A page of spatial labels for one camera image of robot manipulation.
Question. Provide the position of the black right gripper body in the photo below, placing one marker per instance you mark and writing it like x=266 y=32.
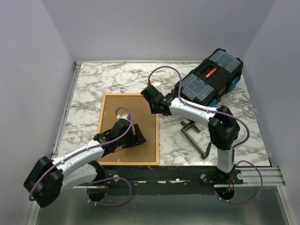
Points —
x=152 y=108

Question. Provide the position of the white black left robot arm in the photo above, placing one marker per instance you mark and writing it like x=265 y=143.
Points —
x=49 y=177

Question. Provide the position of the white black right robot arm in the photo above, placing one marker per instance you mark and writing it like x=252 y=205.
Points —
x=223 y=128

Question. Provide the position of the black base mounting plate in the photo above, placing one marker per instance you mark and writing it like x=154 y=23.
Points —
x=163 y=180

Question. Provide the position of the black plastic toolbox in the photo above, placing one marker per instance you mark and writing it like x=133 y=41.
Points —
x=216 y=76

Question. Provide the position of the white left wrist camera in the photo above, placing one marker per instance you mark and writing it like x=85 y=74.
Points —
x=126 y=116

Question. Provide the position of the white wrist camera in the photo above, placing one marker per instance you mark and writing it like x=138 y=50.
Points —
x=157 y=85
x=126 y=116

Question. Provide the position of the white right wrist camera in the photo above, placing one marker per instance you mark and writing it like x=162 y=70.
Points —
x=157 y=85

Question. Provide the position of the aluminium extrusion rail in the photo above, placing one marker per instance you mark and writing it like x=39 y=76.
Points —
x=270 y=176

